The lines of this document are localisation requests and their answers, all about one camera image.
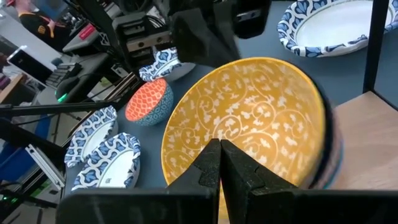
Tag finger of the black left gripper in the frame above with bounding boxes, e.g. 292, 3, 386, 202
214, 2, 243, 65
170, 9, 216, 68

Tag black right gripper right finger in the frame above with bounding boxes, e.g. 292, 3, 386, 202
220, 139, 398, 224

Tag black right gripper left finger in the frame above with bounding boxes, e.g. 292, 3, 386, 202
55, 138, 222, 224

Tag small blue-white paper bowl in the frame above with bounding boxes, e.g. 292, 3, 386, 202
70, 132, 141, 191
63, 105, 119, 169
139, 46, 197, 83

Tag teal ceramic bowl orange inside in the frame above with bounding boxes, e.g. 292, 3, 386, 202
124, 77, 175, 127

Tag blue ceramic bowl yellow inside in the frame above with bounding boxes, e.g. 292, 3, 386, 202
160, 57, 345, 190

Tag black keyboard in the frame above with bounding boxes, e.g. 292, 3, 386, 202
45, 62, 83, 90

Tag large blue-white paper bowl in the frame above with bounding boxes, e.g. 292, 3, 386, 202
276, 0, 398, 58

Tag person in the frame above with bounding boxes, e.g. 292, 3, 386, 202
14, 0, 74, 52

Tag black screen white edge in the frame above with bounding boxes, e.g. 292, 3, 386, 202
6, 45, 54, 84

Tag blue bin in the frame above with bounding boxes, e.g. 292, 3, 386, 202
0, 114, 52, 184

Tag black frame wooden shelf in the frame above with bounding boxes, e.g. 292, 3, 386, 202
323, 0, 398, 191

